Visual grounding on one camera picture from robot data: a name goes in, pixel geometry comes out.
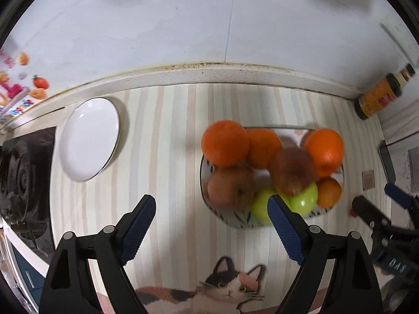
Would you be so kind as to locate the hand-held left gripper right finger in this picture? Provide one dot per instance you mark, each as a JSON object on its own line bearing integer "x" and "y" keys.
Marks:
{"x": 284, "y": 229}

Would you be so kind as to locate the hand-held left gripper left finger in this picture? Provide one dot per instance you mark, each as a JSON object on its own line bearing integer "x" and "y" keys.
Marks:
{"x": 137, "y": 229}

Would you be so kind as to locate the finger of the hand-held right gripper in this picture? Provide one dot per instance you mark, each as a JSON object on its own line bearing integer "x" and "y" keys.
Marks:
{"x": 365, "y": 207}
{"x": 397, "y": 194}

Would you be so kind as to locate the green apple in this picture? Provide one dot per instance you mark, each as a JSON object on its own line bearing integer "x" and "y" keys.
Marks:
{"x": 262, "y": 206}
{"x": 306, "y": 199}

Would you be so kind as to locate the small dark orange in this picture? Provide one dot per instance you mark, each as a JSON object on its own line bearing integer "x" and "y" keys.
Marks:
{"x": 330, "y": 192}

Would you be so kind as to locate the oval floral plate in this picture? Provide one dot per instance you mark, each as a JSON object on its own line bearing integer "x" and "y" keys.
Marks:
{"x": 229, "y": 217}

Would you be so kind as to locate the brown apple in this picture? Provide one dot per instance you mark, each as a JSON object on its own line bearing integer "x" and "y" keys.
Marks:
{"x": 293, "y": 170}
{"x": 230, "y": 188}

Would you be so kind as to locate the large orange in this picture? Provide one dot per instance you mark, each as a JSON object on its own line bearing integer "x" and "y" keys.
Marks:
{"x": 225, "y": 143}

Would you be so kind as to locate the red cherry tomatoes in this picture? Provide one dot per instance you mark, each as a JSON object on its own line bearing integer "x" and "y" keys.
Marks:
{"x": 353, "y": 213}

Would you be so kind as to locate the small brown card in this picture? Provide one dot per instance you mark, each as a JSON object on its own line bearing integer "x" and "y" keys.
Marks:
{"x": 368, "y": 179}

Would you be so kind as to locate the black smartphone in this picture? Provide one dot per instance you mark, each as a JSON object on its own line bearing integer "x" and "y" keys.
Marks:
{"x": 388, "y": 160}

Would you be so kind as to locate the striped cat table mat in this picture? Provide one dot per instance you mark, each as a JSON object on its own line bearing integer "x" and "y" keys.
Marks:
{"x": 163, "y": 157}

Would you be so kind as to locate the soy sauce bottle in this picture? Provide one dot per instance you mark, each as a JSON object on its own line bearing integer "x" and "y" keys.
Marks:
{"x": 379, "y": 96}

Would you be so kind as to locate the round white plate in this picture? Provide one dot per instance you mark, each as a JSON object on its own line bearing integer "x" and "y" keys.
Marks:
{"x": 90, "y": 137}

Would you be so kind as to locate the blue kitchen cabinet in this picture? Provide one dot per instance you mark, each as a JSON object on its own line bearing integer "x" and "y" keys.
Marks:
{"x": 27, "y": 273}

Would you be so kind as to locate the black gas stove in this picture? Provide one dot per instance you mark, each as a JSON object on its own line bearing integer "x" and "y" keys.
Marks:
{"x": 23, "y": 183}

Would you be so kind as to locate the colourful wall sticker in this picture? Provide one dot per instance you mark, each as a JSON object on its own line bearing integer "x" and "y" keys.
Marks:
{"x": 19, "y": 85}

